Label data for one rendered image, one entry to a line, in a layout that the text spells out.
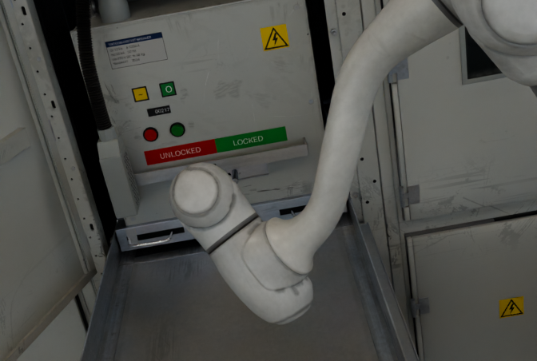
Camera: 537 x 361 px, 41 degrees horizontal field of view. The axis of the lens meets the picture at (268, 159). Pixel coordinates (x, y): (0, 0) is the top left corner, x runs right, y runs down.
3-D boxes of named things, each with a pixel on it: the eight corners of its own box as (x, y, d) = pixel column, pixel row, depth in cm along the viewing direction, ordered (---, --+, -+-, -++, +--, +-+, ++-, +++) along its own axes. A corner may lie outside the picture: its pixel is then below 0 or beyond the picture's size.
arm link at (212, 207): (164, 192, 123) (210, 254, 122) (146, 188, 108) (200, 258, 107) (214, 153, 123) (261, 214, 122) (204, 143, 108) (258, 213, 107)
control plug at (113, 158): (137, 216, 156) (117, 142, 149) (116, 220, 156) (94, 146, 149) (141, 199, 163) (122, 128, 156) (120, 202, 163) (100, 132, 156)
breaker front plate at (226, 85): (333, 196, 168) (303, -6, 148) (128, 233, 169) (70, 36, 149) (332, 194, 169) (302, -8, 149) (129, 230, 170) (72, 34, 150)
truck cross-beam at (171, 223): (348, 212, 170) (344, 189, 167) (121, 251, 171) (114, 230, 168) (344, 202, 175) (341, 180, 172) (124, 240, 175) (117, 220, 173)
